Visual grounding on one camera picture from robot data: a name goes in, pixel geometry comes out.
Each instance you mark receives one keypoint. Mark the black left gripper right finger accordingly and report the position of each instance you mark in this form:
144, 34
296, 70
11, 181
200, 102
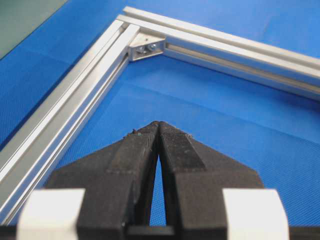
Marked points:
194, 176

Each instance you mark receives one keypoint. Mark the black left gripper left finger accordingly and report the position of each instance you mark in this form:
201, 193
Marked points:
118, 182

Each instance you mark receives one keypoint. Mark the aluminium extrusion frame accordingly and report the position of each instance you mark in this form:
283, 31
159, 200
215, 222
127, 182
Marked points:
33, 152

